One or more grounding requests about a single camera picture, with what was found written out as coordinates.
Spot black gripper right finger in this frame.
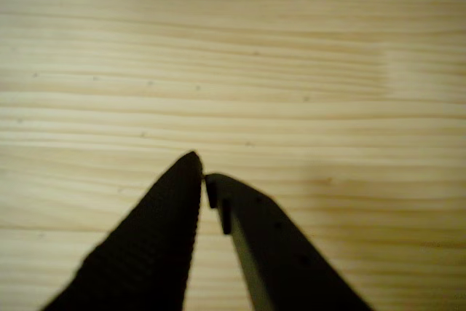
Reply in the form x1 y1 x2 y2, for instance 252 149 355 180
205 173 373 311

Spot black ribbed gripper left finger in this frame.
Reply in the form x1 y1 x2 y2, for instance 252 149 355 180
42 149 203 311

